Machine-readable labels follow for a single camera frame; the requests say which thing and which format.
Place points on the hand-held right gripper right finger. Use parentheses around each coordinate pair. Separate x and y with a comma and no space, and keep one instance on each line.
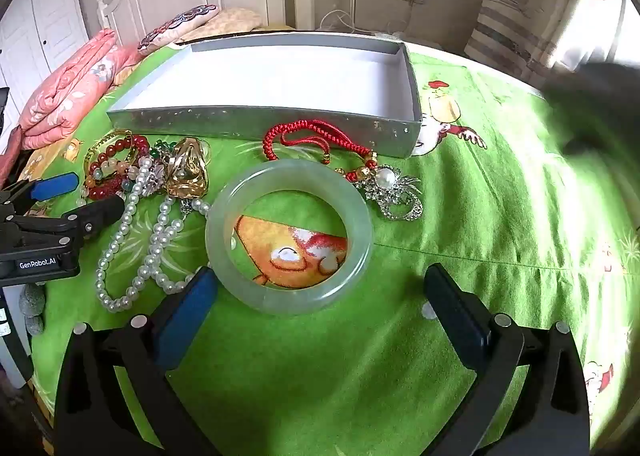
(455,316)

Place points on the amber gold pendant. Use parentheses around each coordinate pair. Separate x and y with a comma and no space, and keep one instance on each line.
(190,171)

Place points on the red cloth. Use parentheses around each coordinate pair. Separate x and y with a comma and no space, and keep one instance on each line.
(10,156)

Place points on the pale green jade bangle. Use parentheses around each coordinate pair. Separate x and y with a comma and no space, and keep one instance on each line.
(220,246)

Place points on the white wardrobe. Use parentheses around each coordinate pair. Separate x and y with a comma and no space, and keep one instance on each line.
(55,11)

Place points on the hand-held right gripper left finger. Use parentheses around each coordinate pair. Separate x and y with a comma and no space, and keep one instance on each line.
(192,316)

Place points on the silver crystal pearl brooch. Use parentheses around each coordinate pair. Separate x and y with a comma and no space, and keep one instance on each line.
(395,186)

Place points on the printed curtain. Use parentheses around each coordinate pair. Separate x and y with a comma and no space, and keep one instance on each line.
(505,11)

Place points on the pink floral quilt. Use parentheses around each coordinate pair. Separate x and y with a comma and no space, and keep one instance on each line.
(65,91)

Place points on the green cartoon print sheet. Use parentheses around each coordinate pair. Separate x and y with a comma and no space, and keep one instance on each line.
(450,216)

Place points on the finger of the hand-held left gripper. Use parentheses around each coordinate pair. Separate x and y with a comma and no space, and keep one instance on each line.
(100,211)
(52,186)

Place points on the grey round object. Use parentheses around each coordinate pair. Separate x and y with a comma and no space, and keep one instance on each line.
(32,301)

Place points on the yellow pillow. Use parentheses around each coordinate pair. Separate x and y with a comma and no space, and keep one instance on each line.
(235,21)

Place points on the embroidered round pillow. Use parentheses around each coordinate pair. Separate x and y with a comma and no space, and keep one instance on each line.
(175,26)

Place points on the grey cardboard box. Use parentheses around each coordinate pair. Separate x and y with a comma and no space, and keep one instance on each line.
(275,81)

